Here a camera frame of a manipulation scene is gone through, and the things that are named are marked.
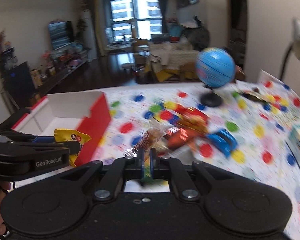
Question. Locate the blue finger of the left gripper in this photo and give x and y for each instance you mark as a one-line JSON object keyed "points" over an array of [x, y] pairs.
{"points": [[44, 139], [14, 118]]}

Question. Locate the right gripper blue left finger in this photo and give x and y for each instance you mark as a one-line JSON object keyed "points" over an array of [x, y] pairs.
{"points": [[140, 163]]}

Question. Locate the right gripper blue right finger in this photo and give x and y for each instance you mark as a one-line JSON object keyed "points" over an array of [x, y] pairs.
{"points": [[153, 162]]}

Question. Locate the clear cracker snack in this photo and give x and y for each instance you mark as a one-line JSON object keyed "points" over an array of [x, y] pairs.
{"points": [[155, 132]]}

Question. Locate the yellow snack packet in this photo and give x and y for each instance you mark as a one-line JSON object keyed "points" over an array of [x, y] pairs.
{"points": [[73, 139]]}

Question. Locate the shiny copper foil snack bag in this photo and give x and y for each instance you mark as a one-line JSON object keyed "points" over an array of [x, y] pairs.
{"points": [[177, 137]]}

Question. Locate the red popcorn snack bag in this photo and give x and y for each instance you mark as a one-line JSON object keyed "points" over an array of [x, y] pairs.
{"points": [[194, 119]]}

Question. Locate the blue chocolate snack packet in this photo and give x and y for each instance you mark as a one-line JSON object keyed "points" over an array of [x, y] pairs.
{"points": [[223, 141]]}

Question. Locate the long dark tv cabinet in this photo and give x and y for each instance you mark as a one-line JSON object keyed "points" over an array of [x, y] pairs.
{"points": [[24, 86]]}

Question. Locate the red and white cardboard box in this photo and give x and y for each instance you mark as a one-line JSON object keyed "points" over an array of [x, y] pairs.
{"points": [[86, 112]]}

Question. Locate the sofa with cream cover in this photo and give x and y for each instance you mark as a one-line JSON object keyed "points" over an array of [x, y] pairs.
{"points": [[165, 59]]}

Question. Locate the flat screen television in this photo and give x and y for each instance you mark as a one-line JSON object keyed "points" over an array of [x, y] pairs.
{"points": [[61, 33]]}

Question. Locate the balloon birthday tablecloth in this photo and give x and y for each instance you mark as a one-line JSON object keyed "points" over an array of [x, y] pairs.
{"points": [[246, 135]]}

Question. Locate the blue desk globe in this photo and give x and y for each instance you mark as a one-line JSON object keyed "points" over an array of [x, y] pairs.
{"points": [[215, 67]]}

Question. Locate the green gold snack wrapper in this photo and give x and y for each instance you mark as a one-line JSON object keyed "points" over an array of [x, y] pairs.
{"points": [[253, 96]]}

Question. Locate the grey desk lamp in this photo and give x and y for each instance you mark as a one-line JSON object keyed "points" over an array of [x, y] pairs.
{"points": [[294, 47]]}

